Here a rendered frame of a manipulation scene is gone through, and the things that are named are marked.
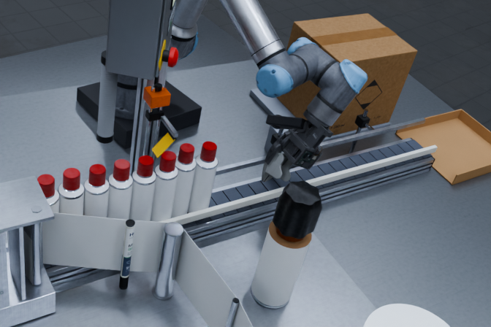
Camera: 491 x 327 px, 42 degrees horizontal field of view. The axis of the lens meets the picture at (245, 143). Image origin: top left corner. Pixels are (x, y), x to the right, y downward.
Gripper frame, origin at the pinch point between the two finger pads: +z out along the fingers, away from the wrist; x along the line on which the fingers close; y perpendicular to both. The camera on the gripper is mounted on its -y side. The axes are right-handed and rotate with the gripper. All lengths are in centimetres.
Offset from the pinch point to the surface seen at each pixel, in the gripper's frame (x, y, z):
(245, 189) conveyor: -0.1, -1.9, 6.3
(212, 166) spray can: -21.8, 3.0, 0.0
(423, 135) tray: 66, -8, -27
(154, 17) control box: -55, 1, -24
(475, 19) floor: 351, -190, -95
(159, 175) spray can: -32.5, 2.0, 6.3
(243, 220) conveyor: -3.3, 5.9, 10.7
